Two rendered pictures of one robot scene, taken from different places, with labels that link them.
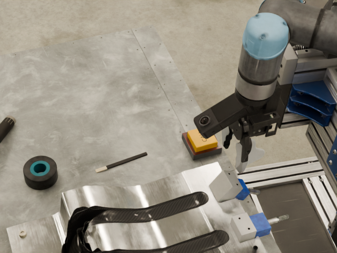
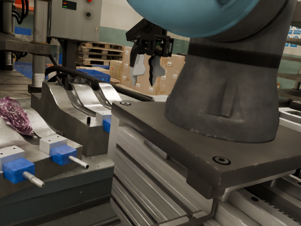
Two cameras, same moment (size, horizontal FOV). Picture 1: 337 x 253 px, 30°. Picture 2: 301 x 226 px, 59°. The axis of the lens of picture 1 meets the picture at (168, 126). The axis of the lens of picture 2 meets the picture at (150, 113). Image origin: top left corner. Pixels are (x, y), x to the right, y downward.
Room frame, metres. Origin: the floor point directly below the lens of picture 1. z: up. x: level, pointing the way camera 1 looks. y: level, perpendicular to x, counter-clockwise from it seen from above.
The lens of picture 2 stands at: (0.65, -0.91, 1.13)
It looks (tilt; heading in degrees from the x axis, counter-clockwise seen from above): 15 degrees down; 73
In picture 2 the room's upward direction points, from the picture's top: 9 degrees clockwise
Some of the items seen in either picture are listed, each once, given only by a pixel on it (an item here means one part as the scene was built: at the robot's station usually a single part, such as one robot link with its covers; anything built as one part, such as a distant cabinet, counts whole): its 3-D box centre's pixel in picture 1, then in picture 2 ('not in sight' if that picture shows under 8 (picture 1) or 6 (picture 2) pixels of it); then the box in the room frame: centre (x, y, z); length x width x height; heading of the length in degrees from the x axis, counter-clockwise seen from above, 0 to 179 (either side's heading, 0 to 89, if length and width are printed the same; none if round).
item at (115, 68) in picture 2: not in sight; (122, 70); (1.77, 5.35, 0.34); 0.63 x 0.45 x 0.40; 111
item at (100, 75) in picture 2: not in sight; (92, 78); (0.99, 3.98, 0.32); 0.60 x 0.41 x 0.22; 117
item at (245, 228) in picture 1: (262, 224); (114, 126); (0.77, -0.22, 0.89); 0.13 x 0.05 x 0.05; 115
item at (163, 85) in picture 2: not in sight; (149, 74); (2.13, 4.24, 0.47); 1.22 x 0.80 x 0.94; 115
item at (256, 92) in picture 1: (255, 79); not in sight; (0.86, -0.16, 1.23); 0.08 x 0.08 x 0.05
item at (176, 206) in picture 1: (144, 231); (89, 94); (0.71, 0.03, 0.92); 0.35 x 0.16 x 0.09; 114
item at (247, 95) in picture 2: not in sight; (225, 87); (0.85, -0.60, 1.09); 0.15 x 0.15 x 0.10
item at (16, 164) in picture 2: not in sight; (21, 171); (0.57, -0.41, 0.86); 0.13 x 0.05 x 0.05; 132
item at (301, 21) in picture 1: (286, 19); not in sight; (0.95, -0.20, 1.31); 0.11 x 0.11 x 0.08; 72
